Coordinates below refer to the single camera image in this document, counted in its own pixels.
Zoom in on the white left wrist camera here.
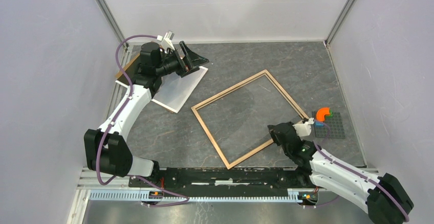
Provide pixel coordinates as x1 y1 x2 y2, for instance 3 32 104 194
157 30 176 51

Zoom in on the light wooden picture frame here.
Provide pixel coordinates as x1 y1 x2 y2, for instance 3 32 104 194
190 69 310 170

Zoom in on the brown backing board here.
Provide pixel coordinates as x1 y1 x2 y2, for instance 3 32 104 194
115 54 140 83

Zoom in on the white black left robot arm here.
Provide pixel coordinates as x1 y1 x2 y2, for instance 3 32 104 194
83 41 209 187

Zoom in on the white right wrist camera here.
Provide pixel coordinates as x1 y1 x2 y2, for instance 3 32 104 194
293 118 315 137

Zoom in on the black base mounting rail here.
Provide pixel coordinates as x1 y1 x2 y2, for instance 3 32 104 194
148 167 315 197

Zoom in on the landscape photo print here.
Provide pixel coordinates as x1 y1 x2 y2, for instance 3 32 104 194
144 66 208 113

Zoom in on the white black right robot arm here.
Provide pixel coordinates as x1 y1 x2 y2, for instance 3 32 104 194
191 70 414 223

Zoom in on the dark grey brick baseplate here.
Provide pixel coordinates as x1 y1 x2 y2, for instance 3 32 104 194
313 112 346 139

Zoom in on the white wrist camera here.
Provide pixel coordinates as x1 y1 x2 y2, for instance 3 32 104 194
157 30 176 51
293 118 315 137

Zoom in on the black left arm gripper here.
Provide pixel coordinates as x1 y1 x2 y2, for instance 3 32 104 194
156 42 209 78

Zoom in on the orange curved brick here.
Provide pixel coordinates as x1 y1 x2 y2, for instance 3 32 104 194
315 107 330 122

